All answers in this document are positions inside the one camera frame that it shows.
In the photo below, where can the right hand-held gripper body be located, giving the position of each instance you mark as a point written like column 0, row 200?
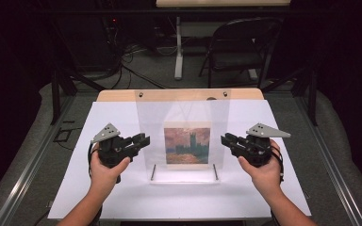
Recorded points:
column 257, row 150

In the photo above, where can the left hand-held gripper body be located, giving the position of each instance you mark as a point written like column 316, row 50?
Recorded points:
column 114, row 152

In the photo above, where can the clear acrylic picture frame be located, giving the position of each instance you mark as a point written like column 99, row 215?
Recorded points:
column 185, row 132

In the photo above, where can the person's left hand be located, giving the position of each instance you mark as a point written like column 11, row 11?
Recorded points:
column 105, row 175

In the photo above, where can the person's right hand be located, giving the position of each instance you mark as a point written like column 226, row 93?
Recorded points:
column 265, row 177

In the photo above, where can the white table board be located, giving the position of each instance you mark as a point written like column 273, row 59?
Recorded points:
column 248, row 194

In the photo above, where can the light wooden table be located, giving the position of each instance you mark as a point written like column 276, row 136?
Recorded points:
column 116, row 95

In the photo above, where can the black folding chair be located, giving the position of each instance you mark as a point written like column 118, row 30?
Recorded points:
column 238, row 59

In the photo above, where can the black metal stand brace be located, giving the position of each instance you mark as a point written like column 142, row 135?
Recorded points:
column 55, row 97
column 312, row 94

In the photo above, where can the white desk leg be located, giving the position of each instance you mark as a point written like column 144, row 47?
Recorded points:
column 178, row 56

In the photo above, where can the light background desk top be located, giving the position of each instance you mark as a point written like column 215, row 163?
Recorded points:
column 220, row 3

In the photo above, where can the aluminium floor rail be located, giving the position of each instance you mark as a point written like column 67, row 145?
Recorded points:
column 28, row 169
column 330, row 169

